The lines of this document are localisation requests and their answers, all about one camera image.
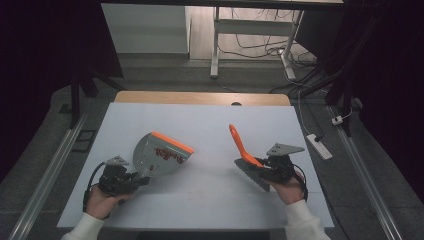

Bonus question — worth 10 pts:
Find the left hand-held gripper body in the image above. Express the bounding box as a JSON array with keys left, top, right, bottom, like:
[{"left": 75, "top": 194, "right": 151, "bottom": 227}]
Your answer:
[{"left": 97, "top": 155, "right": 140, "bottom": 196}]

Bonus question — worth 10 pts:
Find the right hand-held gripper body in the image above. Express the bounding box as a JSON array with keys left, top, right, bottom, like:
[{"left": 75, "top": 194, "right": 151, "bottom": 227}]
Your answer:
[{"left": 265, "top": 142, "right": 306, "bottom": 183}]

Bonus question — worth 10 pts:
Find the grey dustpan with orange edge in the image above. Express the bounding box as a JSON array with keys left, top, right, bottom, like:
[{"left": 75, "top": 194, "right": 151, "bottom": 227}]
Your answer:
[{"left": 132, "top": 131, "right": 195, "bottom": 178}]

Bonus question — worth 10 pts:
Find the orange-handled grey brush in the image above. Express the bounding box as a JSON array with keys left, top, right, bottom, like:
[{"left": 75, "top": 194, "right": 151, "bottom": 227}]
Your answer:
[{"left": 228, "top": 123, "right": 272, "bottom": 193}]

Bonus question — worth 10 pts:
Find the person's right hand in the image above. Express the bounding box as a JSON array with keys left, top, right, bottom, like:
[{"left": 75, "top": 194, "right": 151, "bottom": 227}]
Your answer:
[{"left": 266, "top": 172, "right": 306, "bottom": 206}]

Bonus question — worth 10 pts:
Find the person's left hand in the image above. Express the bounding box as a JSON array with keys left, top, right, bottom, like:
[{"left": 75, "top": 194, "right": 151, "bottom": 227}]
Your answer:
[{"left": 85, "top": 185, "right": 130, "bottom": 220}]

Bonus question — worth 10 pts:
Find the white power strip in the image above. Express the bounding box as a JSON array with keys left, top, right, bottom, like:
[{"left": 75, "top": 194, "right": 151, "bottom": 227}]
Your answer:
[{"left": 306, "top": 133, "right": 334, "bottom": 161}]

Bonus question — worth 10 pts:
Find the black floor plate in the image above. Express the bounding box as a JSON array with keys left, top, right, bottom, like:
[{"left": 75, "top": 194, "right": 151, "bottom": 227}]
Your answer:
[{"left": 71, "top": 129, "right": 98, "bottom": 153}]

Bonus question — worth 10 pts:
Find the white table mat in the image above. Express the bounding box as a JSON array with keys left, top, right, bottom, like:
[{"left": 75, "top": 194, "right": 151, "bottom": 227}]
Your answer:
[{"left": 56, "top": 101, "right": 336, "bottom": 230}]

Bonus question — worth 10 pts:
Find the black metal stand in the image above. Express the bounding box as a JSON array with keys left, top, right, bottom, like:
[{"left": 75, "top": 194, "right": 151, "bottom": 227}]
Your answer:
[{"left": 67, "top": 66, "right": 127, "bottom": 130}]

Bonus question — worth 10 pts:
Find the black curtain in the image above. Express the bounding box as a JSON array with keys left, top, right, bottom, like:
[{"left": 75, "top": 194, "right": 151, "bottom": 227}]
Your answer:
[
  {"left": 319, "top": 0, "right": 424, "bottom": 196},
  {"left": 0, "top": 0, "right": 125, "bottom": 184}
]

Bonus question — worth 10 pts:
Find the white cabinet panel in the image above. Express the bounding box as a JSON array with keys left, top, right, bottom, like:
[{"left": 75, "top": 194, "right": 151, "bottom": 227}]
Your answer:
[{"left": 100, "top": 3, "right": 192, "bottom": 55}]

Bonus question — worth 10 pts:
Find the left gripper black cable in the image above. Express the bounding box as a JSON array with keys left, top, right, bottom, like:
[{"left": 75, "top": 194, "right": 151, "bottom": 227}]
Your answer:
[{"left": 82, "top": 161, "right": 108, "bottom": 213}]

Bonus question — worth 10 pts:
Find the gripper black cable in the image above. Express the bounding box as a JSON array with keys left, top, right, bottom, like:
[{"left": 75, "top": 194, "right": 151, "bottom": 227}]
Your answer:
[
  {"left": 293, "top": 170, "right": 310, "bottom": 203},
  {"left": 82, "top": 161, "right": 108, "bottom": 213}
]

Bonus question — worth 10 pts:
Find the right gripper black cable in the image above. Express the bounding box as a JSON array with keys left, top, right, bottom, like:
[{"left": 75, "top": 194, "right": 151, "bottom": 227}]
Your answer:
[{"left": 293, "top": 170, "right": 310, "bottom": 203}]

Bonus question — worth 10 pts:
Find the aluminium floor rail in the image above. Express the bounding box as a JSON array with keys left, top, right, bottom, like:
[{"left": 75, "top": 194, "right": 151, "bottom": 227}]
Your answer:
[
  {"left": 327, "top": 105, "right": 403, "bottom": 240},
  {"left": 7, "top": 112, "right": 89, "bottom": 240}
]

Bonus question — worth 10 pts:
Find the tangle of black floor cables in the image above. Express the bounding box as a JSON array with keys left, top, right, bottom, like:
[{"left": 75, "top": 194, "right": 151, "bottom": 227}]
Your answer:
[{"left": 218, "top": 7, "right": 318, "bottom": 69}]

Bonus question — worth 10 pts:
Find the white metal desk frame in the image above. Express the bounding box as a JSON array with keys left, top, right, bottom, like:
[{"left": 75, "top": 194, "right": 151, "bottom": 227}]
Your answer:
[{"left": 209, "top": 6, "right": 305, "bottom": 81}]

